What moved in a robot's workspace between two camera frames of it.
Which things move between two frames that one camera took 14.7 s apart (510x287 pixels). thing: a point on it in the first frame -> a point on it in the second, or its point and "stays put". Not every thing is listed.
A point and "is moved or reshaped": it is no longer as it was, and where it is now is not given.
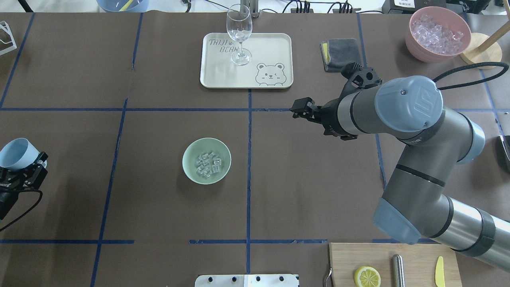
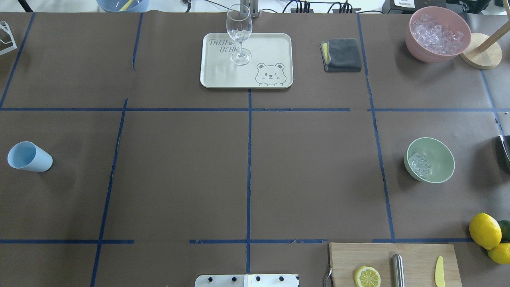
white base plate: x=246 y=280 stays put
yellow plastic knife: x=439 y=277 stays put
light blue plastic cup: x=18 y=154 is moved or reshaped
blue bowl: x=114 y=6 stays put
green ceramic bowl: x=204 y=146 is moved or reshaped
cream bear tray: x=271 y=66 stays put
